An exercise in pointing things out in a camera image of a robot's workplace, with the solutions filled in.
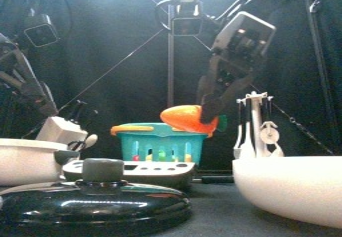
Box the orange toy carrot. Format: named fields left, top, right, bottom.
left=159, top=104, right=228, bottom=135

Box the white toy spoon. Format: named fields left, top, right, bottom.
left=80, top=133, right=100, bottom=151

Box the white utensil rack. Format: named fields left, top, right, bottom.
left=235, top=90, right=274, bottom=159

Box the white toy spatula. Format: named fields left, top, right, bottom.
left=232, top=99, right=246, bottom=159

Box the white toy pizza cutter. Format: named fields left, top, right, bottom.
left=259, top=96, right=280, bottom=146

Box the white toy turner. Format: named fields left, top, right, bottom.
left=240, top=99, right=258, bottom=159

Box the white toy pot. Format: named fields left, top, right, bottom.
left=0, top=137, right=83, bottom=187

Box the black cylindrical bar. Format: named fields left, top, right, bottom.
left=199, top=175, right=235, bottom=185

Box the black pot lid grey knob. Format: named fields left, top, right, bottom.
left=0, top=157, right=193, bottom=237

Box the white bowl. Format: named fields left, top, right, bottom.
left=231, top=155, right=342, bottom=229

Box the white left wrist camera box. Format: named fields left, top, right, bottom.
left=34, top=115, right=89, bottom=146

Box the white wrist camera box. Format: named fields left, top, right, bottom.
left=34, top=115, right=89, bottom=146
left=212, top=10, right=278, bottom=59

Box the metal frame pole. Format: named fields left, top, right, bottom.
left=165, top=0, right=176, bottom=109

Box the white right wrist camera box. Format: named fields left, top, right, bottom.
left=212, top=10, right=278, bottom=59

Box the black box camera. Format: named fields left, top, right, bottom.
left=169, top=0, right=205, bottom=37
left=21, top=13, right=60, bottom=48

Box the teal basket with orange handle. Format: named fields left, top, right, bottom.
left=109, top=122, right=209, bottom=166

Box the dark frame post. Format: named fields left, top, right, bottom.
left=303, top=0, right=338, bottom=155

